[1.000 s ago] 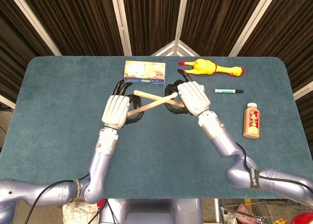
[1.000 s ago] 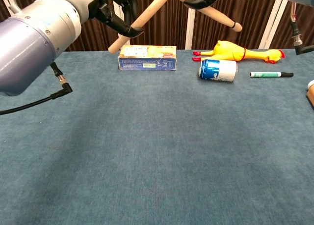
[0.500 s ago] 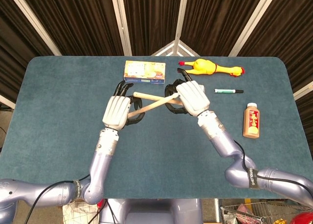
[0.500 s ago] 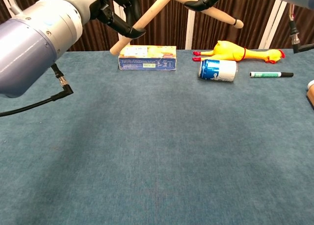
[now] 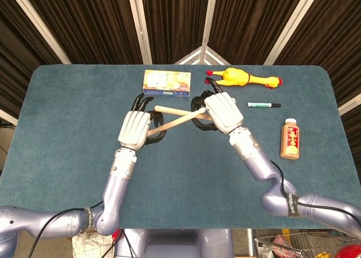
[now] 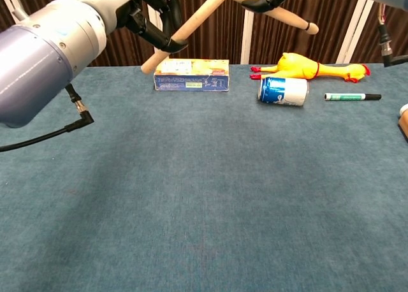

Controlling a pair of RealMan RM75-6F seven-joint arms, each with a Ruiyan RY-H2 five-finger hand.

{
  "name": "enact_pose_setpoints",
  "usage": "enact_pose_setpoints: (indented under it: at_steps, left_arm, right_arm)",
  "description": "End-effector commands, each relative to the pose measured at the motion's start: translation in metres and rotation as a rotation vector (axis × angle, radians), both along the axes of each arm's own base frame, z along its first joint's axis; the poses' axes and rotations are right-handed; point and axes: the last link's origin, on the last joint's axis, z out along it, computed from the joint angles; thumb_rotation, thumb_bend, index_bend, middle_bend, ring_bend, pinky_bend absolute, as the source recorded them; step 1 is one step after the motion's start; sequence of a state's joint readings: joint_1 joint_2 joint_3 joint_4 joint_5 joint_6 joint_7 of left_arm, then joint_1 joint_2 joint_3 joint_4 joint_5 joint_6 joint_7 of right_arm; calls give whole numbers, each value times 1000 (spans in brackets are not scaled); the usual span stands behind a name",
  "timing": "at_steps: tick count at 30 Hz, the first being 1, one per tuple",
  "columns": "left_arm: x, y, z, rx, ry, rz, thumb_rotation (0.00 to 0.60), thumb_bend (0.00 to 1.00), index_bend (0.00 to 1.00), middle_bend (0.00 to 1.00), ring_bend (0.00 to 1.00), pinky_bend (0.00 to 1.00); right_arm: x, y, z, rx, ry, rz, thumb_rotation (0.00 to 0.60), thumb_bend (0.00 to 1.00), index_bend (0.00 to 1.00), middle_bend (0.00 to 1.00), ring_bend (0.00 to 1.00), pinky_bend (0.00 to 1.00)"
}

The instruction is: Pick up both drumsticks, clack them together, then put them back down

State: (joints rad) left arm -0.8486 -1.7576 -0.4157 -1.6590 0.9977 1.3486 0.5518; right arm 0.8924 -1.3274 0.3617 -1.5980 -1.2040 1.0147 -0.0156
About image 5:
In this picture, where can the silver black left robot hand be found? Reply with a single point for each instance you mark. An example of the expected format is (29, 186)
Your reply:
(134, 128)

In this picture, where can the white screen frame post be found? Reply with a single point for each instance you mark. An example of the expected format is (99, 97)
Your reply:
(140, 24)
(39, 24)
(7, 117)
(208, 24)
(292, 24)
(349, 104)

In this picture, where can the light wooden drumstick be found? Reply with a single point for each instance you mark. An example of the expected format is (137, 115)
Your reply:
(172, 110)
(175, 123)

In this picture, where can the lavender left robot arm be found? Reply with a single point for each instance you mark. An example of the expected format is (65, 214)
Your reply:
(118, 184)

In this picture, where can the brown bottle with white cap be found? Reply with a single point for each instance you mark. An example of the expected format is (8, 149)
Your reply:
(290, 139)

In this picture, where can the yellow rubber chicken toy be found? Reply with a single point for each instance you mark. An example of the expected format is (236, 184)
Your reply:
(234, 76)

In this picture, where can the lavender robot torso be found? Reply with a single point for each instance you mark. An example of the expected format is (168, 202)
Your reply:
(175, 244)

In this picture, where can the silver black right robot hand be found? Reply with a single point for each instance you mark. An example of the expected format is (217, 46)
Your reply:
(225, 113)

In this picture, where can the white screen frame base rail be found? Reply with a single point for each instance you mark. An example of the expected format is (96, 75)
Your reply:
(187, 56)
(215, 56)

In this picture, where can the brown pleated curtain panel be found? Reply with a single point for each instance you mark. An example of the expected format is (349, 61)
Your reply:
(93, 24)
(175, 18)
(17, 58)
(338, 44)
(248, 21)

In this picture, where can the green marker with black cap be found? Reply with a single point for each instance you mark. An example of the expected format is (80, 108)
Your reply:
(262, 104)

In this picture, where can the white checked bag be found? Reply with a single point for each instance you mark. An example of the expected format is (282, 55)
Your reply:
(90, 246)

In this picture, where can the blue table cloth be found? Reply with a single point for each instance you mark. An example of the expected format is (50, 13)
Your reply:
(70, 128)

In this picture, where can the red round object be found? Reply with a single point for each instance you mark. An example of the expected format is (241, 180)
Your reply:
(349, 252)

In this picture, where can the blue and yellow cardboard box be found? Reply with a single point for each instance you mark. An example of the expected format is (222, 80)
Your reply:
(166, 82)

